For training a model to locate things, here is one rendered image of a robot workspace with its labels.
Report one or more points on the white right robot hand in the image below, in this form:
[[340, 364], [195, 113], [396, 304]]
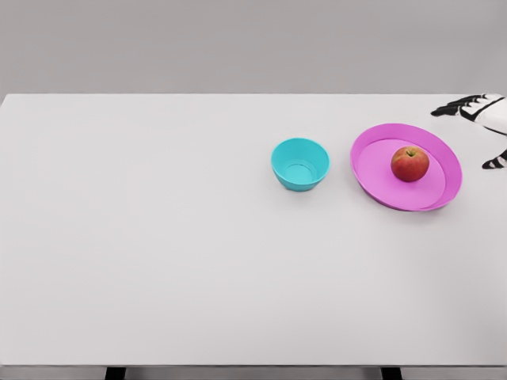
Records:
[[492, 115]]

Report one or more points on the red apple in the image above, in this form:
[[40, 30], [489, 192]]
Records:
[[410, 164]]

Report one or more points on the pink plate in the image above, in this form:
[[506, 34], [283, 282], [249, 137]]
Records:
[[380, 166]]

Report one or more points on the blue bowl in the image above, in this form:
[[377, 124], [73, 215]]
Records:
[[300, 166]]

